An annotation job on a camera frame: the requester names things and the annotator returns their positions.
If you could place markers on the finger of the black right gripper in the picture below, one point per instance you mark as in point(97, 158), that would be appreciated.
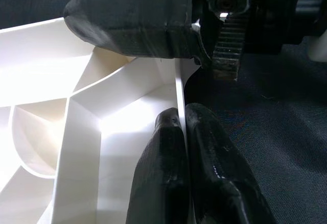
point(132, 22)

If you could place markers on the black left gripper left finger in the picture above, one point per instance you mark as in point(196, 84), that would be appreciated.
point(161, 170)

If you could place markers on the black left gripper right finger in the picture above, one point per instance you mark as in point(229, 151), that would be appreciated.
point(219, 173)

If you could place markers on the white plastic children table top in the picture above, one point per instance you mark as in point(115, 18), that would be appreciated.
point(76, 106)

